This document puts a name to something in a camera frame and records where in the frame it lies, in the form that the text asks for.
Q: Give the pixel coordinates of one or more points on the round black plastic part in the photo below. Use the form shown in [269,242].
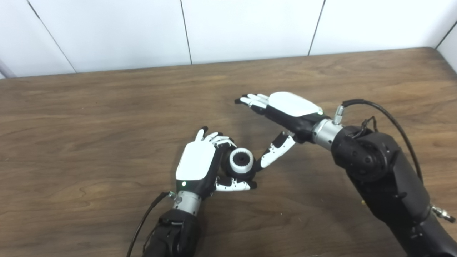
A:
[226,169]

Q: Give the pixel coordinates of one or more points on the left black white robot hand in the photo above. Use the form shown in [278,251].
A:
[194,162]

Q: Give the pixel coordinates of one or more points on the gray wall corner post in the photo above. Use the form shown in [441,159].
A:
[5,69]

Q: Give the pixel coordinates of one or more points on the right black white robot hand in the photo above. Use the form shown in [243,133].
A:
[292,105]

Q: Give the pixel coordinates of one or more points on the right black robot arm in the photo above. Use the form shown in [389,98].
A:
[385,182]

